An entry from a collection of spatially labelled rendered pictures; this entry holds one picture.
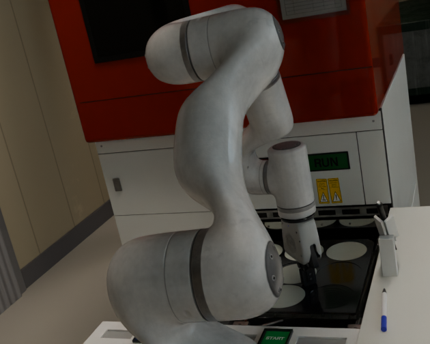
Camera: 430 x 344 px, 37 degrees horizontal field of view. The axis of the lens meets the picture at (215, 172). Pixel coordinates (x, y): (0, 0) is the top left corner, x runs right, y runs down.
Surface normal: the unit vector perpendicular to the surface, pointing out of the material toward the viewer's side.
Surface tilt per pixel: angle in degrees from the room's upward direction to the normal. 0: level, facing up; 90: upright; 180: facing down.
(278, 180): 89
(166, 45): 66
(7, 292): 90
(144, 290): 73
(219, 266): 55
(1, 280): 90
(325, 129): 90
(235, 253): 48
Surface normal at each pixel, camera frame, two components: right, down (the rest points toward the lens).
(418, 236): -0.19, -0.93
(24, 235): 0.91, -0.06
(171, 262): -0.37, -0.41
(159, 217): -0.34, 0.36
